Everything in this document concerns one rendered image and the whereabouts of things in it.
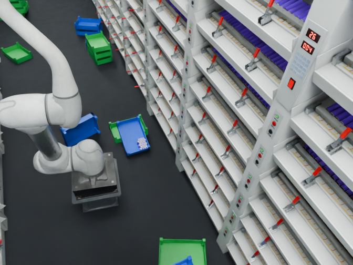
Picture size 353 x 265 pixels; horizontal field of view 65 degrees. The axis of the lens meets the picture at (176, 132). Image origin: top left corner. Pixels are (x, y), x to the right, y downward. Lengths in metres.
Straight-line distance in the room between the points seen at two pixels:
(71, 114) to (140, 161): 1.21
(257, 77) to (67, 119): 0.79
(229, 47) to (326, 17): 0.51
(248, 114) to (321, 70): 0.43
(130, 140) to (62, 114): 1.27
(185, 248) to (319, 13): 1.60
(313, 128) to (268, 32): 0.34
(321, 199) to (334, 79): 0.41
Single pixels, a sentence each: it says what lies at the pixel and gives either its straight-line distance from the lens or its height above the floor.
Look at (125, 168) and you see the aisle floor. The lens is 2.32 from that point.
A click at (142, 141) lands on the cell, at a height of 0.09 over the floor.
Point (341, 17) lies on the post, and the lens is 0.83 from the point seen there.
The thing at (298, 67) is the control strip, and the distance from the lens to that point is 0.92.
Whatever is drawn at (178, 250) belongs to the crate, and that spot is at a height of 0.00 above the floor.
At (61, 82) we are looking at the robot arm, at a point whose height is 1.21.
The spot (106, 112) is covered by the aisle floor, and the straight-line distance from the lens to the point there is 2.79.
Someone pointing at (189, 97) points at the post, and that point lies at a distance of 1.71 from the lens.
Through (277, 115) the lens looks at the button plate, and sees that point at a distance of 1.04.
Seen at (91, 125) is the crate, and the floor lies 0.07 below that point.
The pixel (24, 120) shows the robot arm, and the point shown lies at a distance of 1.26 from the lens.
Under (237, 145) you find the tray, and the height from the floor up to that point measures 0.89.
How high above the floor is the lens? 1.89
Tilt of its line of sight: 47 degrees down
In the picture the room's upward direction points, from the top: 5 degrees clockwise
